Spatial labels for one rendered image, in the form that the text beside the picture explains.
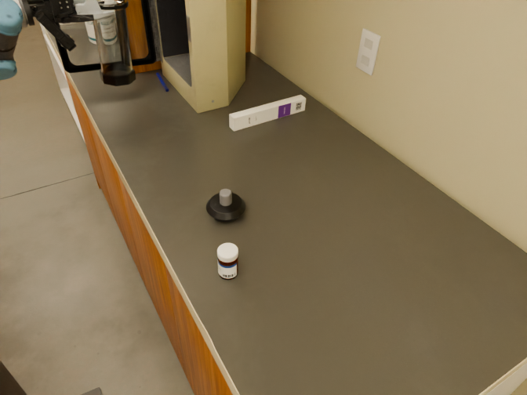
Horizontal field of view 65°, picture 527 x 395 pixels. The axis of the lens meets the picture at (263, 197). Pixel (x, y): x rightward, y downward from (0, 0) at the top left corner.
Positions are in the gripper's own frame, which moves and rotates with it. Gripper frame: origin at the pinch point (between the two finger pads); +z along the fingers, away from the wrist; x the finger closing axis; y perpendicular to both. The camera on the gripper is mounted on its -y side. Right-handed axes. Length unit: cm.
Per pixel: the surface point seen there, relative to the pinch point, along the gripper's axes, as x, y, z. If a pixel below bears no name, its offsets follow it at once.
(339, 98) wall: -31, -26, 62
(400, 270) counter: -92, -30, 30
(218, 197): -57, -26, 5
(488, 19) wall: -71, 11, 62
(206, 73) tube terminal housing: -13.8, -17.0, 22.7
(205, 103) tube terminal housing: -13.8, -27.0, 21.9
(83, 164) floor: 114, -123, -10
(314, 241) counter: -77, -30, 19
